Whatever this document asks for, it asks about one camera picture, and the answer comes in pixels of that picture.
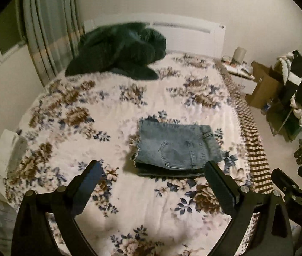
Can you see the grey striped curtain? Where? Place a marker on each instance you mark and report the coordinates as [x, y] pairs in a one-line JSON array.
[[53, 32]]

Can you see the white bedside table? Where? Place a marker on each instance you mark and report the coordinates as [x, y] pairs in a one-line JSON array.
[[239, 74]]

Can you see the clothes pile on rack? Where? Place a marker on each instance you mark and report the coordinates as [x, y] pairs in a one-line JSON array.
[[285, 112]]

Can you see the brown cardboard box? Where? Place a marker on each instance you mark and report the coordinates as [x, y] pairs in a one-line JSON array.
[[269, 83]]

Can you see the blue denim ripped jeans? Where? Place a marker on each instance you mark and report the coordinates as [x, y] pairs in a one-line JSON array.
[[175, 150]]

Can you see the dark green fluffy blanket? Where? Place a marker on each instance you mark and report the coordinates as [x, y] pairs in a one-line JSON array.
[[126, 49]]

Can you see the floral white bed blanket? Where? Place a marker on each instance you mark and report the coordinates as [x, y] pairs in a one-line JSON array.
[[97, 117]]

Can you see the white bed headboard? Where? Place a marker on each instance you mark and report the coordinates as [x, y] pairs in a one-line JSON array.
[[183, 34]]

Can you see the white cylindrical lamp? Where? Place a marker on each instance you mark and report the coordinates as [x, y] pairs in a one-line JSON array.
[[239, 55]]

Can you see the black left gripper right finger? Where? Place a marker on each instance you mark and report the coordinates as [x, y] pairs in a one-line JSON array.
[[272, 235]]

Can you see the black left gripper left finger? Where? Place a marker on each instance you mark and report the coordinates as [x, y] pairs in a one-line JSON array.
[[32, 234]]

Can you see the white pillow at bedside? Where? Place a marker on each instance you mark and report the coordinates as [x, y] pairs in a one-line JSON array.
[[12, 149]]

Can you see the dark slippers on floor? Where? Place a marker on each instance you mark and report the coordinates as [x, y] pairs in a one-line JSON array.
[[298, 153]]

